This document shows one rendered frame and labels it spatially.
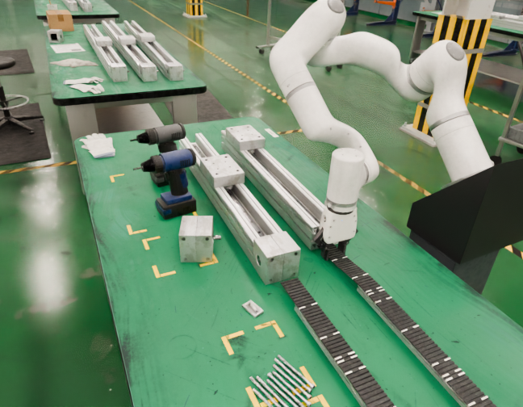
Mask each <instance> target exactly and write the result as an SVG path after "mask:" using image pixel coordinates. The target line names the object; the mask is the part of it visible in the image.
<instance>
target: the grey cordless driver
mask: <svg viewBox="0 0 523 407"><path fill-rule="evenodd" d="M185 137H186V129H185V127H184V125H183V124H171V125H166V126H160V127H155V128H150V129H145V132H142V133H141V134H139V135H137V136H136V139H132V140H130V141H138V143H140V144H148V145H155V144H157V147H158V150H159V152H160V153H167V152H171V151H175V150H178V148H177V145H176V143H175V142H174V141H179V140H181V139H184V138H185ZM149 173H150V176H151V179H152V181H153V182H154V183H155V184H156V185H157V186H158V187H163V186H167V185H169V181H166V179H165V173H164V172H162V173H159V174H154V173H153V172H149Z"/></svg>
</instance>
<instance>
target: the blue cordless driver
mask: <svg viewBox="0 0 523 407"><path fill-rule="evenodd" d="M196 161H197V159H196V154H195V151H194V150H193V149H191V148H189V149H180V150H175V151H171V152H167V153H160V154H159V155H154V156H151V157H150V159H148V160H147V161H144V162H141V164H140V167H136V168H133V170H139V169H142V171H143V172H153V173H154V174H159V173H162V172H164V173H165V179H166V181H169V187H170V190H171V191H168V192H165V193H161V197H160V198H157V199H156V201H155V204H156V206H157V210H158V212H159V213H160V214H161V216H162V217H163V218H164V220H168V219H171V218H174V217H177V216H182V215H185V214H188V213H191V212H196V210H197V208H196V199H195V198H194V196H193V195H192V194H191V193H190V192H189V191H188V188H187V186H188V181H187V176H186V171H185V170H184V169H183V168H187V167H190V166H194V165H195V163H196Z"/></svg>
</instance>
